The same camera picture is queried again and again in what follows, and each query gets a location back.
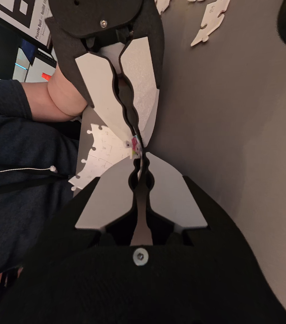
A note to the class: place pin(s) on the scattered loose puzzle pieces group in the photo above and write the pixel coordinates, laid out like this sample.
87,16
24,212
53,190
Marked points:
209,25

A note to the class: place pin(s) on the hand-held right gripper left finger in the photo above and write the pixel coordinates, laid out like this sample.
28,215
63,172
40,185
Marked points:
107,202

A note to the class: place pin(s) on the person's left forearm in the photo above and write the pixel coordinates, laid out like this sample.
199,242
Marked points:
57,101

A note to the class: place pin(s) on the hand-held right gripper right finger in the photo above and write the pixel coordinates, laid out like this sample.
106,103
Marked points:
176,202

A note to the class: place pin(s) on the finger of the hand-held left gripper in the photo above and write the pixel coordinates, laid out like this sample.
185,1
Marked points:
97,76
143,66

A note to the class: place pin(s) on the white puzzle piece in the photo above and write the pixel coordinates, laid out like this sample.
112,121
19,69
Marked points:
135,147

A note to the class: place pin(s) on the assembled white puzzle section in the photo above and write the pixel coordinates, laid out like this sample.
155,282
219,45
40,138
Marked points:
105,152

